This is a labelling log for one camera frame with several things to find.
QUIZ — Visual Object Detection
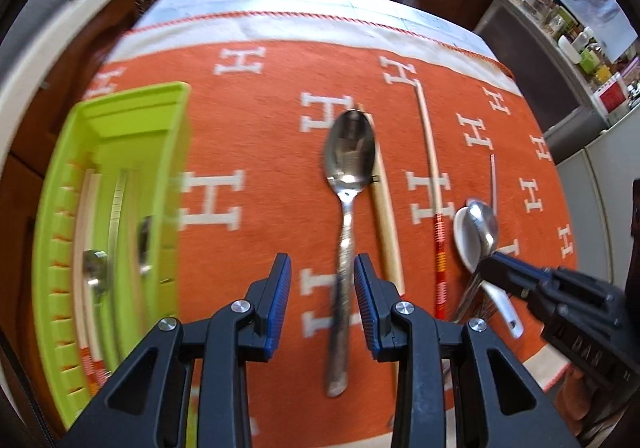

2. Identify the orange H-pattern blanket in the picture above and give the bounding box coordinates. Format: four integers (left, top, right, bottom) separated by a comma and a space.
87, 12, 577, 447

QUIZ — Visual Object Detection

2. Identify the twisted steel fork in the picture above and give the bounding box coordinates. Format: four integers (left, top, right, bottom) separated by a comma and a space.
476, 294, 497, 322

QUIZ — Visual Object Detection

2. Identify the dark brown wooden chopstick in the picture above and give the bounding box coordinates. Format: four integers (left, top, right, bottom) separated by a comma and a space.
106, 168, 128, 350

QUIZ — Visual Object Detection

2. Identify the cream chopstick red striped end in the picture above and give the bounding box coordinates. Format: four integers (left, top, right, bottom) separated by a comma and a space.
72, 168, 107, 396

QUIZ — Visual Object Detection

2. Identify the white ceramic soup spoon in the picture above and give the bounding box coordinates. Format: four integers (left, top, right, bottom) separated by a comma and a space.
452, 199, 524, 338

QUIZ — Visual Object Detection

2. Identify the person right hand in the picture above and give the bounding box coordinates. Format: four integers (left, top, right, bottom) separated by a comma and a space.
554, 364, 596, 435

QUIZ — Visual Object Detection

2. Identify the large steel tablespoon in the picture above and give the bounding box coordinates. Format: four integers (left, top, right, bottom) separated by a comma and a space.
323, 110, 375, 398

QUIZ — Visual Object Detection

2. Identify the steel dishwasher front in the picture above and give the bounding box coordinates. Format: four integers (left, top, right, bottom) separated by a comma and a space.
475, 0, 608, 164

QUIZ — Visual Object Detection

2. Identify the green plastic utensil tray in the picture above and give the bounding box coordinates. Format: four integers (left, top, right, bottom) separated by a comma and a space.
32, 82, 190, 425

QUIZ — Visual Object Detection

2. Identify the wooden handled steel spoon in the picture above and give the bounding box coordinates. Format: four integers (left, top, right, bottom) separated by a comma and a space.
137, 215, 153, 277

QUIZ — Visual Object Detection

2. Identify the small steel teaspoon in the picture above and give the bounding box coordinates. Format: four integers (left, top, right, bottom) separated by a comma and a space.
81, 250, 108, 316

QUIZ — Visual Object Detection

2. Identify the steel drinking straw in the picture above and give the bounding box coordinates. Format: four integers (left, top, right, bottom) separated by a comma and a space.
489, 153, 498, 217

